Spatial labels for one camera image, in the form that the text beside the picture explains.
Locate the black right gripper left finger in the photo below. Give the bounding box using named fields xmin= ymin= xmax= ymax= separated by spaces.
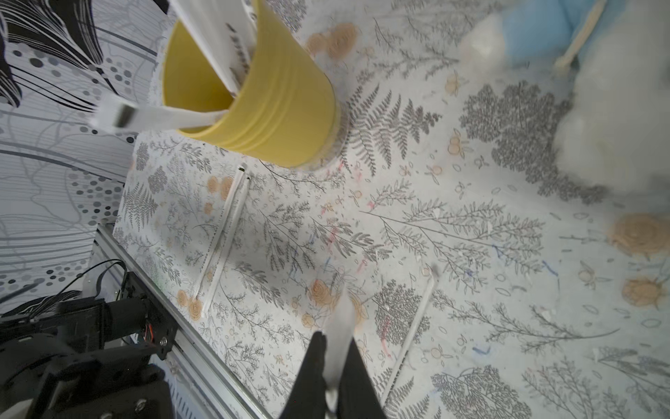
xmin=279 ymin=332 xmax=326 ymax=419

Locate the yellow metal cup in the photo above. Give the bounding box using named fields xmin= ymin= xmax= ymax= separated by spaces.
xmin=180 ymin=1 xmax=347 ymax=169

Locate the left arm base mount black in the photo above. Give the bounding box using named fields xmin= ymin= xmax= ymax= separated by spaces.
xmin=1 ymin=285 xmax=174 ymax=418

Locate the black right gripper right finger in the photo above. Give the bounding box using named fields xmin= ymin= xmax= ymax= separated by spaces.
xmin=336 ymin=340 xmax=387 ymax=419

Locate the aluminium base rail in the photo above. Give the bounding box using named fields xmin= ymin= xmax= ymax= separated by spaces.
xmin=83 ymin=225 xmax=270 ymax=418

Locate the white plush bunny toy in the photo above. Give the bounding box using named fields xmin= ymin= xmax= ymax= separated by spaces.
xmin=460 ymin=1 xmax=669 ymax=194

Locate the bundle of wrapped straws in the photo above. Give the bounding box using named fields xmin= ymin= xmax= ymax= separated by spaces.
xmin=90 ymin=1 xmax=258 ymax=133

